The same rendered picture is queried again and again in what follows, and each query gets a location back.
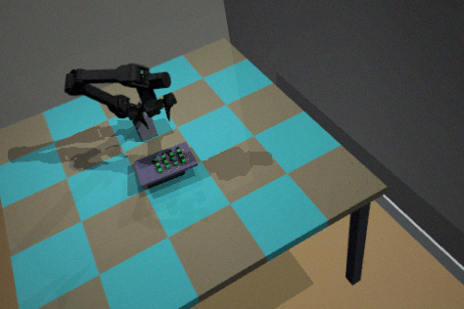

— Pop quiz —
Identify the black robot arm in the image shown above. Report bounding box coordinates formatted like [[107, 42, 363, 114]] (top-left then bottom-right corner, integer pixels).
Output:
[[64, 63, 171, 118]]

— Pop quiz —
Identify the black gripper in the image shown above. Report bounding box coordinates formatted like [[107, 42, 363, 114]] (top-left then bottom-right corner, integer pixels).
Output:
[[126, 89, 177, 129]]

